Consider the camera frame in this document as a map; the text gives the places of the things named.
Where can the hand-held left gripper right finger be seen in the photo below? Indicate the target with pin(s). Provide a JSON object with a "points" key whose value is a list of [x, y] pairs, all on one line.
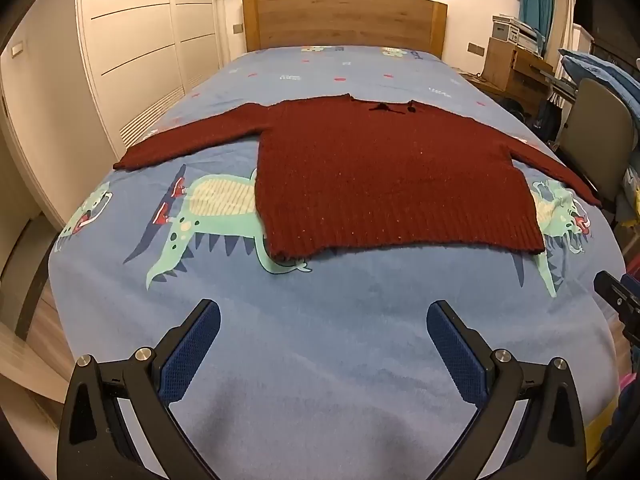
{"points": [[457, 355]]}

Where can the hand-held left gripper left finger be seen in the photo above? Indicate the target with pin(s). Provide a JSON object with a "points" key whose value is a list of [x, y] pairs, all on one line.
{"points": [[192, 355]]}

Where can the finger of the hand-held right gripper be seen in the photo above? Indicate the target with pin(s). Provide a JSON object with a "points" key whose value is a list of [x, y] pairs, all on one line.
{"points": [[617, 297]]}

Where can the dark red knitted sweater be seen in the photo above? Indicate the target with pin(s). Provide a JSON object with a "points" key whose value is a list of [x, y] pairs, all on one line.
{"points": [[390, 175]]}

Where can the blue dinosaur print bedsheet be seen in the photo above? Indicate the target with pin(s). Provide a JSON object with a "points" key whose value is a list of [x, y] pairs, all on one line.
{"points": [[320, 320]]}

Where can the grey chair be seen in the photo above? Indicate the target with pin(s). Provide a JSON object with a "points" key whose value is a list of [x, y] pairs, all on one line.
{"points": [[600, 130]]}

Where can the dark blue bag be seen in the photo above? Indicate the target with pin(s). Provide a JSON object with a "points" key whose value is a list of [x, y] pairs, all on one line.
{"points": [[548, 117]]}

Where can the grey desk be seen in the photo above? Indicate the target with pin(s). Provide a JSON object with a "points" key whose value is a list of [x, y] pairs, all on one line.
{"points": [[560, 82]]}

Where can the blue pillow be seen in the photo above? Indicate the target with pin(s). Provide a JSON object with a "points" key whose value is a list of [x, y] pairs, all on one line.
{"points": [[595, 67]]}

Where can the wooden nightstand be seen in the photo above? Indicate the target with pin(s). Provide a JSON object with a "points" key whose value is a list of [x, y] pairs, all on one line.
{"points": [[505, 67]]}

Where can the teal curtain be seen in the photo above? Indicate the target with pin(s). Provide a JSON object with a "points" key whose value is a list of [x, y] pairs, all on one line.
{"points": [[535, 5]]}

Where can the white wardrobe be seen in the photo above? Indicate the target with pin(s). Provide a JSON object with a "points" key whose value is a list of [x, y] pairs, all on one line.
{"points": [[135, 35]]}

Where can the wooden headboard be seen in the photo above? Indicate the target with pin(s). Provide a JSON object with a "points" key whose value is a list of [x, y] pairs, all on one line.
{"points": [[345, 20]]}

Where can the white wall switch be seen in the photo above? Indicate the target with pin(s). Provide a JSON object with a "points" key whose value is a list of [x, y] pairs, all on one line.
{"points": [[17, 49]]}

